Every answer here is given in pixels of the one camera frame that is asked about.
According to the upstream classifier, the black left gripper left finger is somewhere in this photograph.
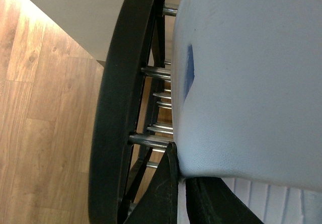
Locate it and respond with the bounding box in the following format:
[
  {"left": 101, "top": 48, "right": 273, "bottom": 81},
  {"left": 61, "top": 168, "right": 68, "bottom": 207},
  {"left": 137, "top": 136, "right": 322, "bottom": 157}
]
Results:
[{"left": 125, "top": 142, "right": 179, "bottom": 223}]

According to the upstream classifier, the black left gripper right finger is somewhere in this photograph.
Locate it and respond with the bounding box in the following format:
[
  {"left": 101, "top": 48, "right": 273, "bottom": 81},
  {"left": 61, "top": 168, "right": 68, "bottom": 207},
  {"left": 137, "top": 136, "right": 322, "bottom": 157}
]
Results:
[{"left": 186, "top": 177, "right": 262, "bottom": 223}]

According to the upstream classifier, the light blue slipper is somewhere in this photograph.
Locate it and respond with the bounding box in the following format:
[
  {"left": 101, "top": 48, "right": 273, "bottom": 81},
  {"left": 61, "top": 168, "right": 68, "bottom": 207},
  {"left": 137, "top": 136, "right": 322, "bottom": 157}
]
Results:
[{"left": 170, "top": 0, "right": 322, "bottom": 224}]

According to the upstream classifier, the black metal shoe rack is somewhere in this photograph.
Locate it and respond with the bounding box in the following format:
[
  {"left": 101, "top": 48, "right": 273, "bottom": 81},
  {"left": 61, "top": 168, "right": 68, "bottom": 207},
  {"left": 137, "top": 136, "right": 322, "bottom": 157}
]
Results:
[{"left": 88, "top": 0, "right": 171, "bottom": 223}]

